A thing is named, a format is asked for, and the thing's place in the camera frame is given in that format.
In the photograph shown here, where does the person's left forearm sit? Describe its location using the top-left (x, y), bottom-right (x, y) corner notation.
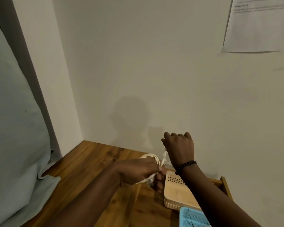
top-left (43, 163), bottom-right (121, 227)

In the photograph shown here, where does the black bead bracelet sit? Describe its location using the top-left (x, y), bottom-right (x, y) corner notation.
top-left (174, 160), bottom-right (197, 176)

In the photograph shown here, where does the wooden tray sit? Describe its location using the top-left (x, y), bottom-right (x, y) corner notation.
top-left (203, 176), bottom-right (234, 202)

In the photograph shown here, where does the person's right hand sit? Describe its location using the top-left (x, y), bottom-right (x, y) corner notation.
top-left (161, 132), bottom-right (196, 172)

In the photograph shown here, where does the person's left hand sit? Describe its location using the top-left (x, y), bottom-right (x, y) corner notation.
top-left (113, 158), bottom-right (167, 193)

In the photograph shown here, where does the light grey curtain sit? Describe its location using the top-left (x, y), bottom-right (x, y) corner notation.
top-left (0, 0), bottom-right (62, 227)

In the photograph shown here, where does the white cable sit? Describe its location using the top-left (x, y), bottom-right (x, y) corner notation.
top-left (138, 147), bottom-right (168, 185)

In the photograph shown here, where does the person's right forearm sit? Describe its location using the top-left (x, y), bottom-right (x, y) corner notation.
top-left (179, 163), bottom-right (262, 227)

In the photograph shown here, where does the blue woven cloth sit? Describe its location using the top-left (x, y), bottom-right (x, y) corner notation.
top-left (179, 207), bottom-right (212, 227)

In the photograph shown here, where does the beige perforated plastic basket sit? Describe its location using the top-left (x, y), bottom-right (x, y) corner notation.
top-left (163, 171), bottom-right (204, 212)

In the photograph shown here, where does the white printed paper sheet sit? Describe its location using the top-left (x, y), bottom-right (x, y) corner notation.
top-left (222, 0), bottom-right (284, 54)

